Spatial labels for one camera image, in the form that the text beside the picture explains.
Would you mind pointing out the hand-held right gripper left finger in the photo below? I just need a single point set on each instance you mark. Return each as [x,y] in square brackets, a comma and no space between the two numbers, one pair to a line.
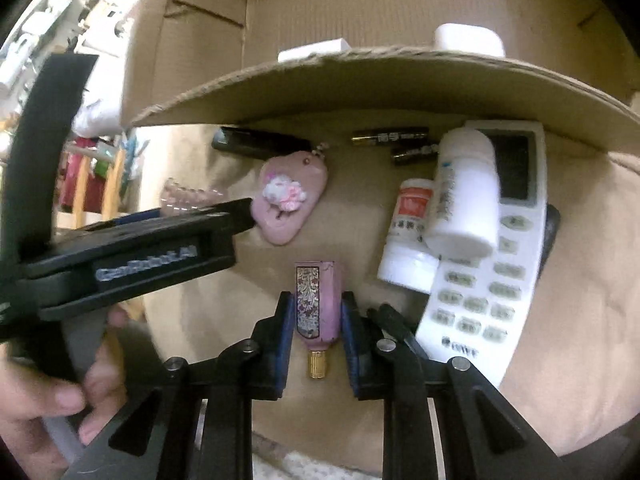
[285,342]

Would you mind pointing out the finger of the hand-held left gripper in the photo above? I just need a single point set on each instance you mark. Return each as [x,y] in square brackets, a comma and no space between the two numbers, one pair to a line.
[220,220]

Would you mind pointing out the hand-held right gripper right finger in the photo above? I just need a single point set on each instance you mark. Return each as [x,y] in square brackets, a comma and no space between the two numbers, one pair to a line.
[350,347]

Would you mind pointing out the pink perfume bottle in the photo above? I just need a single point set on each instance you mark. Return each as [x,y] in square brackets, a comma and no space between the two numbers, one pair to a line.
[326,305]

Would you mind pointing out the white bottle red label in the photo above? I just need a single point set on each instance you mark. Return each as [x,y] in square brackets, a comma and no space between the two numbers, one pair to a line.
[404,260]

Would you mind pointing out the black gold battery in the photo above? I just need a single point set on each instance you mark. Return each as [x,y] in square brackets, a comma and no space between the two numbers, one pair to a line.
[390,136]
[415,154]

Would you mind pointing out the brown cardboard box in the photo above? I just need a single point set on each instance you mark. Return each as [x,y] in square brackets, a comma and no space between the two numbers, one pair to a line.
[400,10]

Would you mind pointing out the person's left hand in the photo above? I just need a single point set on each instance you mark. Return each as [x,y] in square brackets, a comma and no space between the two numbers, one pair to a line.
[30,400]

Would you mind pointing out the clear pink hair clip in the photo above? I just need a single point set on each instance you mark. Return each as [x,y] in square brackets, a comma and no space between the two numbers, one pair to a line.
[192,198]

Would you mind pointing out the black lighter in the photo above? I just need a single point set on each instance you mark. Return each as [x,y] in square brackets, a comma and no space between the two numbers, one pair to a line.
[250,143]

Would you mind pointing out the wooden chair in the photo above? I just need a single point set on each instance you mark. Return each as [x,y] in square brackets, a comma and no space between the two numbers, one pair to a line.
[114,185]

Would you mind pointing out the white remote control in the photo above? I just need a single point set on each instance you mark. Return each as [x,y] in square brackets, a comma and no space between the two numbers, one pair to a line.
[480,310]

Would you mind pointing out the white plastic bag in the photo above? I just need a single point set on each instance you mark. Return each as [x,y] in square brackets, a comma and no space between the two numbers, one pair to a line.
[97,112]

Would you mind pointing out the white bottle blue label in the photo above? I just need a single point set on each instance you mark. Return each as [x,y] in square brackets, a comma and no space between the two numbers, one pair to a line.
[465,210]

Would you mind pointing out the small white box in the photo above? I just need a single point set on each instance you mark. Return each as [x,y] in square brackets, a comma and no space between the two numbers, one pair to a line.
[312,51]

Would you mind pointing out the tan sheet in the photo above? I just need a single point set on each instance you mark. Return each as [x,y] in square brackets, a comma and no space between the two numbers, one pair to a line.
[575,310]

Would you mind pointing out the white charger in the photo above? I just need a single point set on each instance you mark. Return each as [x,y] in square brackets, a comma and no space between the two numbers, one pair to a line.
[467,39]

